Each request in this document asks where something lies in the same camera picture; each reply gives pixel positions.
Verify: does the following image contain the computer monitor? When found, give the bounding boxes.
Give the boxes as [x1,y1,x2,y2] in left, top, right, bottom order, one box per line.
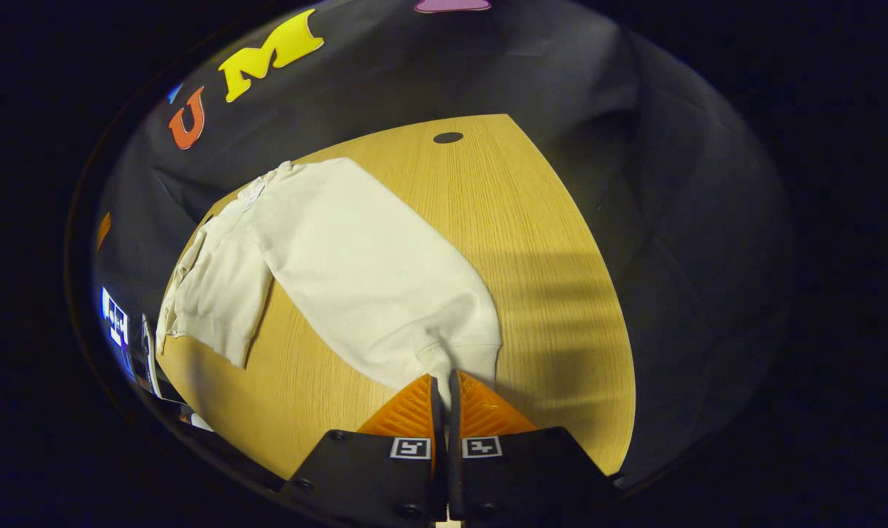
[98,285,162,400]

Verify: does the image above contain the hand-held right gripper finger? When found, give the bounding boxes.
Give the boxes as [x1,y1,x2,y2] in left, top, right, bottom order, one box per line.
[449,369,620,528]
[277,373,449,528]

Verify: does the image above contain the black backdrop cloth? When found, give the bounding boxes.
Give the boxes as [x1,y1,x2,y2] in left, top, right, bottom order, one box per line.
[92,0,793,485]

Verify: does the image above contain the cream white sweatshirt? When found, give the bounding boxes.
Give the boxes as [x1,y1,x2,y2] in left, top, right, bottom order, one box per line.
[155,157,503,408]

